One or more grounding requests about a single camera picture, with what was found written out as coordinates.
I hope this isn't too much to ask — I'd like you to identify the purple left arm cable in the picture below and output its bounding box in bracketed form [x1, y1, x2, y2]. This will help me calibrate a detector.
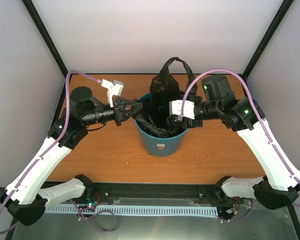
[0, 70, 103, 235]

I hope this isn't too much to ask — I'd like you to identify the small green-lit circuit board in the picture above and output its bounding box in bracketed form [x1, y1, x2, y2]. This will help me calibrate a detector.
[87, 196, 100, 208]

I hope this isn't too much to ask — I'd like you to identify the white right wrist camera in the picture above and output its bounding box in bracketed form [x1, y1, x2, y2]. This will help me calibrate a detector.
[168, 100, 195, 123]

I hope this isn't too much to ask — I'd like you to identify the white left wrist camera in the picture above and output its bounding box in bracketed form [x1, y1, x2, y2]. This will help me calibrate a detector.
[101, 79, 124, 108]

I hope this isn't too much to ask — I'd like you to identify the metal base plate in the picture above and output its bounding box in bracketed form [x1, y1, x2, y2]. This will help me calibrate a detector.
[5, 204, 300, 240]

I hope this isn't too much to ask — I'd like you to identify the black frame post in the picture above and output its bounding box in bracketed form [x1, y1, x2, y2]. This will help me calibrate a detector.
[21, 0, 71, 78]
[241, 0, 294, 80]

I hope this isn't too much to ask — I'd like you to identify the black right rear frame post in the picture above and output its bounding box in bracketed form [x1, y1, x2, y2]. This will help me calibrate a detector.
[241, 0, 294, 80]

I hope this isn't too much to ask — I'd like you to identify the black left rear frame post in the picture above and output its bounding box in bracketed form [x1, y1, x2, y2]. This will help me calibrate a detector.
[21, 0, 71, 78]

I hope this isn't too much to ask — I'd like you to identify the light blue slotted cable duct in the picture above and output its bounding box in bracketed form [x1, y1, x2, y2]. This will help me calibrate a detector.
[45, 203, 218, 218]

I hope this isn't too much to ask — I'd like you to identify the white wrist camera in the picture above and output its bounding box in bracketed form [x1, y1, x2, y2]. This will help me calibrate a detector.
[168, 100, 195, 123]
[101, 79, 124, 108]

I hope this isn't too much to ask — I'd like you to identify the black plastic trash bag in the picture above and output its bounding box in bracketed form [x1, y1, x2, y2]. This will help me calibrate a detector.
[133, 57, 195, 138]

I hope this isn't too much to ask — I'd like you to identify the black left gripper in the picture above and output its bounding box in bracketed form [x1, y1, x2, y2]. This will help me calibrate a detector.
[83, 97, 144, 126]

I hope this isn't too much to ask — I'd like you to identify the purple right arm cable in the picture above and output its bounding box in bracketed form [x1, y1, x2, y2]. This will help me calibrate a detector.
[180, 68, 300, 209]

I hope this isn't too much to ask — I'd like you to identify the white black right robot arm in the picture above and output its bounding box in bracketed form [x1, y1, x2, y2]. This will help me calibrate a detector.
[169, 75, 300, 210]

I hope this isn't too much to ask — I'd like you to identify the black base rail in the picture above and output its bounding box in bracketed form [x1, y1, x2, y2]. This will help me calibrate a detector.
[23, 181, 291, 206]

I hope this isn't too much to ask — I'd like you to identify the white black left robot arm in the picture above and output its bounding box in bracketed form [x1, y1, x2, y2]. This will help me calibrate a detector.
[0, 86, 143, 226]

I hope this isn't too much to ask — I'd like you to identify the teal plastic trash bin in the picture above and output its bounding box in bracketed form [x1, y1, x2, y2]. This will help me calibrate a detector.
[134, 92, 189, 158]

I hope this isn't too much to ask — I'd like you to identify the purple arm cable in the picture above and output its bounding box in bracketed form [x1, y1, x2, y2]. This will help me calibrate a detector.
[0, 70, 103, 235]
[180, 68, 300, 209]

